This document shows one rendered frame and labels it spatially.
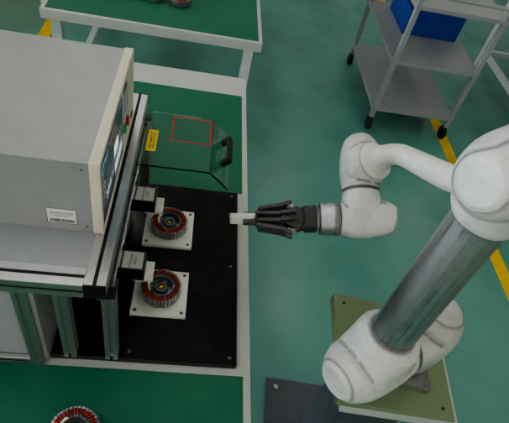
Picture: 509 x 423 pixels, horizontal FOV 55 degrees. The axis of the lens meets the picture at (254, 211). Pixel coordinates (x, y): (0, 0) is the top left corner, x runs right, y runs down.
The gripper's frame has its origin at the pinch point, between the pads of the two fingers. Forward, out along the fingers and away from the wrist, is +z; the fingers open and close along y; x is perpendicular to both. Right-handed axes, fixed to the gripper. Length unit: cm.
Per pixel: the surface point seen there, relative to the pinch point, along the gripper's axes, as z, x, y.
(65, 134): 33, 39, -15
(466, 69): -135, -70, 204
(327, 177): -43, -108, 140
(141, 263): 25.7, -2.8, -13.5
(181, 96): 31, -17, 88
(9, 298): 47, 12, -35
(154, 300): 23.8, -14.5, -16.9
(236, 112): 7, -22, 84
